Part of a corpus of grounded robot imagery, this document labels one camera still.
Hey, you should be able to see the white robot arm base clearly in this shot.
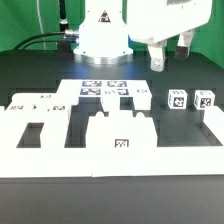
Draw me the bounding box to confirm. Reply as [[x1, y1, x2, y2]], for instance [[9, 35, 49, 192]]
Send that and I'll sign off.
[[73, 0, 133, 65]]

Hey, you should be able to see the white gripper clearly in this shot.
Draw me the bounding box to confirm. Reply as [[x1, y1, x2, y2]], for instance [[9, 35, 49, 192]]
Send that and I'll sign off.
[[127, 0, 213, 72]]

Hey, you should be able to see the white tagged cube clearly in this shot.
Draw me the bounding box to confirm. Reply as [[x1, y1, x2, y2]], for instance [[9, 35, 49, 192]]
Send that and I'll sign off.
[[168, 89, 187, 109], [194, 90, 215, 110]]

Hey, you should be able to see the white marker base plate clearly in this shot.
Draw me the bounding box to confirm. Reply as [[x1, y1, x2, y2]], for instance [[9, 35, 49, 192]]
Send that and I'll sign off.
[[57, 79, 150, 98]]

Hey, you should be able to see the white chair seat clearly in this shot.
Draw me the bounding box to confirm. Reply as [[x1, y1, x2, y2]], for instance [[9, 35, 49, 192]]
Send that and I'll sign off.
[[85, 110, 157, 149]]

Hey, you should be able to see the black cable bundle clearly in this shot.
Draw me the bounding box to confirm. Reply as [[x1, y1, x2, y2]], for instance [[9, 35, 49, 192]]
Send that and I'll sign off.
[[13, 0, 81, 52]]

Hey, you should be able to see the white tagged cube right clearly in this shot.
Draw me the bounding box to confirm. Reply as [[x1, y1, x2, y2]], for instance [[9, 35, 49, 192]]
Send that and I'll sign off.
[[194, 90, 215, 110]]

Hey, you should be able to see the white U-shaped obstacle fence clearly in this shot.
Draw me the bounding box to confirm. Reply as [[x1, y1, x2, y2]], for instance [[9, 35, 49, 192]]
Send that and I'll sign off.
[[0, 105, 224, 179]]

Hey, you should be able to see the white tagged cube left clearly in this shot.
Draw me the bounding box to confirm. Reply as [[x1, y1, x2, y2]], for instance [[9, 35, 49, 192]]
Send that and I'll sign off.
[[168, 89, 187, 109]]

